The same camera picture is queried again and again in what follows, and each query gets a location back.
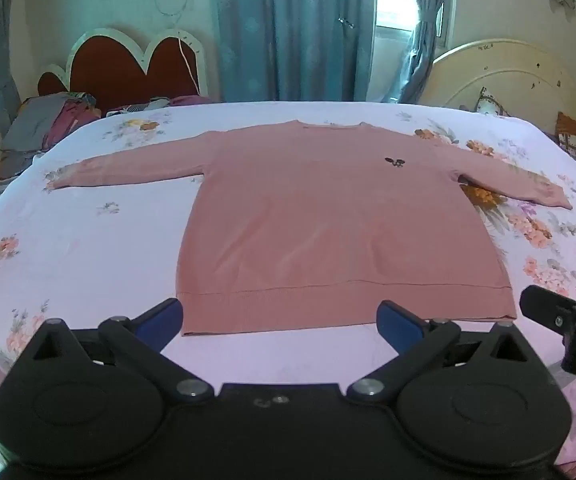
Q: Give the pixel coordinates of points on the magenta pillow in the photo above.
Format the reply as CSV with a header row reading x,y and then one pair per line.
x,y
190,100

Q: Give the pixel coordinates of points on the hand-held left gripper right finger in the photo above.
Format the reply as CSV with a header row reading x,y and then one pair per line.
x,y
393,317

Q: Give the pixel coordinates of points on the tied blue curtain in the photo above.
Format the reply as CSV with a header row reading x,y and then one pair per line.
x,y
425,50

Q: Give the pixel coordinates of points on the striped patterned cloth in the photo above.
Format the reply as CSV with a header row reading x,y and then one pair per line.
x,y
138,107

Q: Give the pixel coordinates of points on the floral bedsheet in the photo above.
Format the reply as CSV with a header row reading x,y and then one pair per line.
x,y
118,260

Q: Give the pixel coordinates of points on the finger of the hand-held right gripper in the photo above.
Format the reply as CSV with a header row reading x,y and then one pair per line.
x,y
543,302

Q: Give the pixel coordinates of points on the wide blue curtain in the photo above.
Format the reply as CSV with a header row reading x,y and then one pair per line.
x,y
293,35

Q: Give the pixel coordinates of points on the white floral pillow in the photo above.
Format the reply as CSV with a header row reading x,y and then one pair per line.
x,y
490,105

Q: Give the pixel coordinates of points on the cream headboard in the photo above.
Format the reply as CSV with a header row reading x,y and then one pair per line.
x,y
508,80

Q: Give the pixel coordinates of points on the pink long-sleeved sweater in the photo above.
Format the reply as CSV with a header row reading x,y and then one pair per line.
x,y
318,220

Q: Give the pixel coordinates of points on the red headboard with white trim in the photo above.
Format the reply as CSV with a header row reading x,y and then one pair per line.
x,y
113,70

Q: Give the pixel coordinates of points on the pile of clothes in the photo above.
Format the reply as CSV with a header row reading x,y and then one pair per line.
x,y
33,125

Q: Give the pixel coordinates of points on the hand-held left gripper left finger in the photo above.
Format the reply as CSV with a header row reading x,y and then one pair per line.
x,y
168,316

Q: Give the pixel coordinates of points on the metal curtain clip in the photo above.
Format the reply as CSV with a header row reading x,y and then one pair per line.
x,y
346,22

